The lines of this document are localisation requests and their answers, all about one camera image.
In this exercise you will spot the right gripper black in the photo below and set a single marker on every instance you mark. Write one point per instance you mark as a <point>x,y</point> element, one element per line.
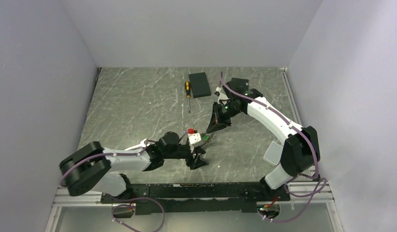
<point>218,123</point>

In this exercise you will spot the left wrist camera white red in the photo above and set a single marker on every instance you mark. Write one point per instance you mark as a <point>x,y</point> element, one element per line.
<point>194,138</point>

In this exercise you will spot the yellow black screwdriver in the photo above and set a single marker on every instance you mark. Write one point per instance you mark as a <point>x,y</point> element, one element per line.
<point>187,88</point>

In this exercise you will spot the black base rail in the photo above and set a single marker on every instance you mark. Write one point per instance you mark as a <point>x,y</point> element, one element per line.
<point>198,197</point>

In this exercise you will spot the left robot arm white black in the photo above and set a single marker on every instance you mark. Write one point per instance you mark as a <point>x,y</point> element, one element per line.
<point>97,168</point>

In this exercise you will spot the silver wrench upper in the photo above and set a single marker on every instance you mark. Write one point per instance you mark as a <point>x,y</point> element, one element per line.
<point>143,144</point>

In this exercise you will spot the black box left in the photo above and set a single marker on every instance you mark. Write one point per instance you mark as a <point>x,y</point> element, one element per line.
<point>200,85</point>

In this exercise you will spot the black box with label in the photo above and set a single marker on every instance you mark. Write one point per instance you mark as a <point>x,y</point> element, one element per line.
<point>239,85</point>

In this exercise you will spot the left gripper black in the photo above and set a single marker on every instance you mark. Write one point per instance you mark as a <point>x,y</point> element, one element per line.
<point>197,161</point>

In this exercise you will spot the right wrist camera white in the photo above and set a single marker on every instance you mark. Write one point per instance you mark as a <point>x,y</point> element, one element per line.
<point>222,97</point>

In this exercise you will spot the white grey tablet device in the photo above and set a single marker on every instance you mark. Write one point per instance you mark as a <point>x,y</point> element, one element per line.
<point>273,154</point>

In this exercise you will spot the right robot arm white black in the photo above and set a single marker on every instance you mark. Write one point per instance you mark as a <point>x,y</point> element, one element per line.
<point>298,149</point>

